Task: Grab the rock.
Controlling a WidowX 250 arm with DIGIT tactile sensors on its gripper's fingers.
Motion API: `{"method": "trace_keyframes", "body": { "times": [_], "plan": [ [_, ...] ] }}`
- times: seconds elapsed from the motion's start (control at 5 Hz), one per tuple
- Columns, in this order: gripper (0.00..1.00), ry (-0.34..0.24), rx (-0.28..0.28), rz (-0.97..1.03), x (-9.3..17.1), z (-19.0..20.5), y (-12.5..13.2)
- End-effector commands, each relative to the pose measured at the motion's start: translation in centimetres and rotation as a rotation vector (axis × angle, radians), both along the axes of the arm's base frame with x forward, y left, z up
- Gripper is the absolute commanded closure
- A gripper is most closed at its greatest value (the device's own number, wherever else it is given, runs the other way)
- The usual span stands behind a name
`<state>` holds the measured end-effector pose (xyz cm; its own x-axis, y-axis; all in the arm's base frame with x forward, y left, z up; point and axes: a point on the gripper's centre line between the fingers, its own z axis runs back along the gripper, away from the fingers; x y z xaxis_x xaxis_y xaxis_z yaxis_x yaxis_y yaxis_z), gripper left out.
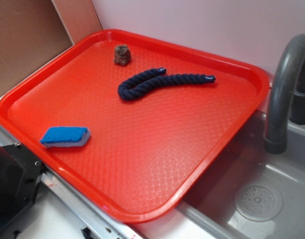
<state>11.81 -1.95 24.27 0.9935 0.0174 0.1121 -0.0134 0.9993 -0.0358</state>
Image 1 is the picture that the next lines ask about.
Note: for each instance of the blue scrub sponge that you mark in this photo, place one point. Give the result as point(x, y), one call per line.
point(66, 136)

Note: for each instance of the grey plastic sink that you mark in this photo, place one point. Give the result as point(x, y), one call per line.
point(207, 210)

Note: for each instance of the red plastic tray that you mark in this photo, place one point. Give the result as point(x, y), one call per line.
point(143, 155)

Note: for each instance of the brown rock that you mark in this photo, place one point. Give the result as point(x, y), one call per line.
point(122, 55)

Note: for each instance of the round sink drain cover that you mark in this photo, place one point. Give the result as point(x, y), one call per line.
point(258, 201)

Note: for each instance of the brown cardboard panel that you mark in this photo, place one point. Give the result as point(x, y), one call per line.
point(31, 34)

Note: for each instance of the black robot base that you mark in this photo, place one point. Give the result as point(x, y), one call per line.
point(20, 174)

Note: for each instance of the grey curved faucet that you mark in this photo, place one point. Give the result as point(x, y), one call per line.
point(287, 96)

